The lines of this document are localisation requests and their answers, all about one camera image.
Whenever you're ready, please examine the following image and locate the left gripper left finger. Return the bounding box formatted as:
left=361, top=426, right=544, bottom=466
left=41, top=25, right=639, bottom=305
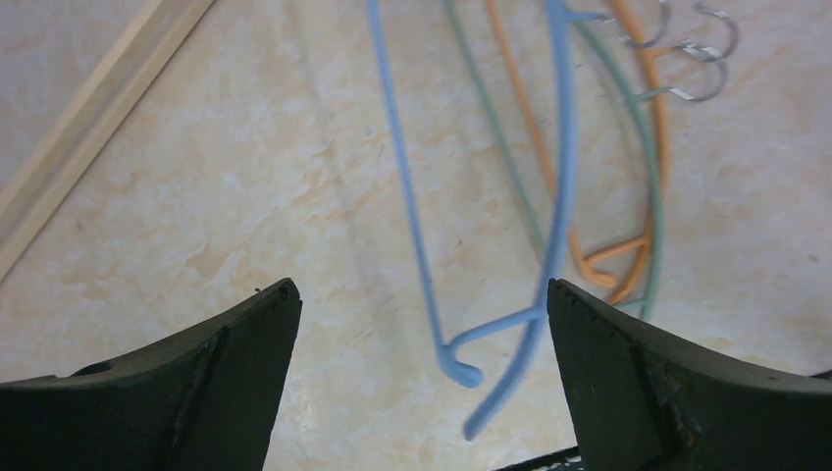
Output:
left=1, top=279, right=302, bottom=470

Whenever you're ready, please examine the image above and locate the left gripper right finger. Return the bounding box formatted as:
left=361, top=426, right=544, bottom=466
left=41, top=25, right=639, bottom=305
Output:
left=547, top=280, right=831, bottom=470

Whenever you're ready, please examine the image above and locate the blue wire hanger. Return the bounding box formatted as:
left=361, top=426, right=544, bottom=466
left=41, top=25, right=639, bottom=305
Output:
left=366, top=1, right=584, bottom=442

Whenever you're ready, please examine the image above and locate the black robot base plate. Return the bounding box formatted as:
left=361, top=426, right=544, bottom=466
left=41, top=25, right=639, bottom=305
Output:
left=498, top=446, right=586, bottom=471

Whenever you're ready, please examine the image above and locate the orange wire hanger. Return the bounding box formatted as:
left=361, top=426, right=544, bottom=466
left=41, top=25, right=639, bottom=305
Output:
left=485, top=0, right=741, bottom=307

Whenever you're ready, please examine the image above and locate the wooden clothes rack frame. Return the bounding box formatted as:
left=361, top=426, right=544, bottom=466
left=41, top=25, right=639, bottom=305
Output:
left=1, top=1, right=212, bottom=275

